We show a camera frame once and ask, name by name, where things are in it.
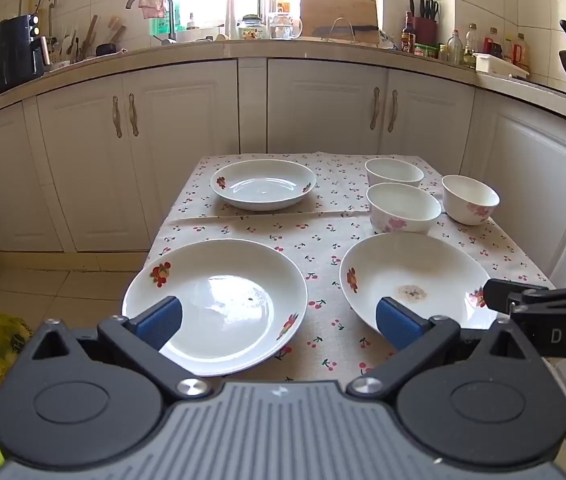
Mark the white pink-flower bowl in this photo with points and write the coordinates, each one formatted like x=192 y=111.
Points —
x=403 y=210
x=393 y=172
x=468 y=200

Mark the clear glass bottle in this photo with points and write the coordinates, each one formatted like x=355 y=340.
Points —
x=455 y=50

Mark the wooden brush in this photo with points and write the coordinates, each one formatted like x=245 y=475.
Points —
x=115 y=27

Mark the white kitchen cabinets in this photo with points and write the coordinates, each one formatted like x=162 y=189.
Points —
x=188 y=135

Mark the small black bowl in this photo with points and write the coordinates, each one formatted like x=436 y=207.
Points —
x=105 y=49

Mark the green tin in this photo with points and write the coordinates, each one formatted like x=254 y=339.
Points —
x=425 y=50

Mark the dark soy sauce bottle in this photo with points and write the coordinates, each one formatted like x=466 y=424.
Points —
x=407 y=35

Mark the black air fryer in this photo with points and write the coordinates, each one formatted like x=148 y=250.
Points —
x=15 y=55

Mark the glass pitcher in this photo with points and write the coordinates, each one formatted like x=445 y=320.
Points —
x=283 y=25

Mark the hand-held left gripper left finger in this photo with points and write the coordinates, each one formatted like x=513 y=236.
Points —
x=160 y=321

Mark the beige stone countertop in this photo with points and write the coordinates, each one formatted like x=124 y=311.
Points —
x=313 y=47

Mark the cherry print tablecloth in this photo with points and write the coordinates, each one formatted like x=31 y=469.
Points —
x=323 y=260

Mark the yellow-cap oil bottle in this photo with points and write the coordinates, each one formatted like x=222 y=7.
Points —
x=471 y=45

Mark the white floral plate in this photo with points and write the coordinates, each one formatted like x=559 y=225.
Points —
x=263 y=185
x=213 y=320
x=413 y=265

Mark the stack of white cups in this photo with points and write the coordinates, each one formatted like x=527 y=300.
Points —
x=231 y=20

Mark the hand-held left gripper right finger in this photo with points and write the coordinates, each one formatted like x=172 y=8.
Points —
x=398 y=327

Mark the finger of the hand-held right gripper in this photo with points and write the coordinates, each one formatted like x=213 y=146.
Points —
x=500 y=295

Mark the wooden cutting board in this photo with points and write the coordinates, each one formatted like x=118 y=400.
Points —
x=338 y=10

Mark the dark red knife block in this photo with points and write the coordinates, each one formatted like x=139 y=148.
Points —
x=425 y=27

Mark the red seasoning bottle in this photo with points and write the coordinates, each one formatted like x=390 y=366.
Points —
x=492 y=45

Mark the white plastic tray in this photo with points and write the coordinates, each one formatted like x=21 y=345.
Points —
x=500 y=66

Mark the pink dish cloth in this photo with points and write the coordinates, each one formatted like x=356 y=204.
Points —
x=152 y=4

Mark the orange oil bottle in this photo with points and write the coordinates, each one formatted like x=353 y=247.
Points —
x=521 y=52

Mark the metal kitchen faucet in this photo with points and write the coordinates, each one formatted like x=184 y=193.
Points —
x=170 y=15

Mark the green dish soap bottle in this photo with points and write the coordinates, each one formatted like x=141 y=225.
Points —
x=160 y=25

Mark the floral glass jar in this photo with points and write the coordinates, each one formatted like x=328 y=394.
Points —
x=253 y=27

